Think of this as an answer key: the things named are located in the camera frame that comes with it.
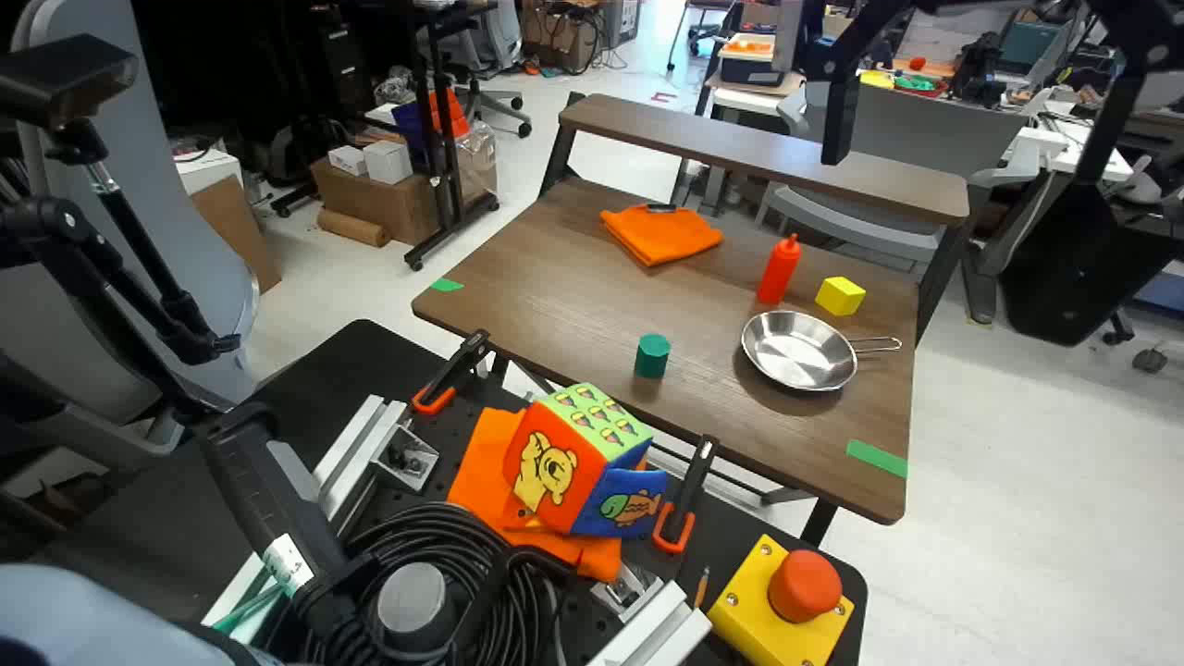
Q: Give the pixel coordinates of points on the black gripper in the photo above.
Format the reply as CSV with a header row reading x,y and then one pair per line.
x,y
841,91

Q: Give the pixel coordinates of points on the green cup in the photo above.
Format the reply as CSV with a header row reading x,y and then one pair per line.
x,y
651,356

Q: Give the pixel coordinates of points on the grey plastic chair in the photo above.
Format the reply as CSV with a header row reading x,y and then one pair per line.
x,y
913,134

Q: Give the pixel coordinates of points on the raised wooden shelf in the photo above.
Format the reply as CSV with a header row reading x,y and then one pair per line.
x,y
765,151

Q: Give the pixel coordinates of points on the dark box with orange top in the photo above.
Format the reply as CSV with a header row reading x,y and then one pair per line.
x,y
749,56

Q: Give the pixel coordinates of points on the red squeeze bottle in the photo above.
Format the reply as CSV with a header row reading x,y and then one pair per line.
x,y
777,275

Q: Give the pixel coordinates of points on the folded orange cloth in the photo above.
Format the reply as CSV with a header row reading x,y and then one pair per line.
x,y
658,234

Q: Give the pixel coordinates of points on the metal bowl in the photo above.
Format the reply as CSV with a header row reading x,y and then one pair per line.
x,y
798,352

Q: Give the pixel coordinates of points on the black office chair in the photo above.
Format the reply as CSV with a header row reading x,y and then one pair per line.
x,y
1084,262

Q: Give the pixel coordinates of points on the black diagonal pole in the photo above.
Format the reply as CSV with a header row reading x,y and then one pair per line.
x,y
1130,111

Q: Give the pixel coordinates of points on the long green tape strip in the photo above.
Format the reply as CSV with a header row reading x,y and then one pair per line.
x,y
874,460

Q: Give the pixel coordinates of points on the grey office chair on wheels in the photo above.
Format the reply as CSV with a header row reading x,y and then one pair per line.
x,y
493,59

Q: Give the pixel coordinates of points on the black rolling stand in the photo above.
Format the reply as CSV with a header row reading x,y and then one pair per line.
x,y
440,150

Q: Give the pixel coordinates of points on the colourful soft toy cube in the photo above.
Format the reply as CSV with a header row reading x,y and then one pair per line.
x,y
575,460

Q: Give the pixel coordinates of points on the short green tape strip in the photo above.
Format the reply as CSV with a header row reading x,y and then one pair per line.
x,y
444,285

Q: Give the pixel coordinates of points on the open brown cardboard box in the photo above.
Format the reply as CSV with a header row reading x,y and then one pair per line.
x,y
388,206

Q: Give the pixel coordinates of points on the small wooden stick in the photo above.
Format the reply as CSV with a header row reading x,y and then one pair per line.
x,y
700,587

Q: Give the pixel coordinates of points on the yellow emergency stop button box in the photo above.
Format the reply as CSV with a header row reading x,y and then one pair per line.
x,y
777,613

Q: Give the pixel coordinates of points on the white small boxes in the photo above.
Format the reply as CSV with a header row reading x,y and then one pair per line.
x,y
372,161

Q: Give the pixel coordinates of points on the crumpled orange cloth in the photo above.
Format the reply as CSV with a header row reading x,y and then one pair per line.
x,y
481,475

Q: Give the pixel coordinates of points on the black robot cart platform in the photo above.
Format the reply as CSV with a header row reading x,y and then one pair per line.
x,y
335,371

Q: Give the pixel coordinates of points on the brown cardboard box white lid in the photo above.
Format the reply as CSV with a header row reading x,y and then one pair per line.
x,y
235,228

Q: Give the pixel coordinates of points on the grey round cap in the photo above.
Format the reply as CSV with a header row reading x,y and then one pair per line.
x,y
411,602

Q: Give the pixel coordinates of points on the pale grey panel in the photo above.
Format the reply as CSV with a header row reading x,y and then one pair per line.
x,y
171,161

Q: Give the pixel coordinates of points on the black table frame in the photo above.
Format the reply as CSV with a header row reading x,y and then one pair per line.
x,y
815,521

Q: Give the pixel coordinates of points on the black articulated camera stand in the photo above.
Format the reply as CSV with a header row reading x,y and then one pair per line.
x,y
133,262

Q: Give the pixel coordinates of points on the black stereo camera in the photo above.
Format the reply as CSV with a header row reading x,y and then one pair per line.
x,y
57,76

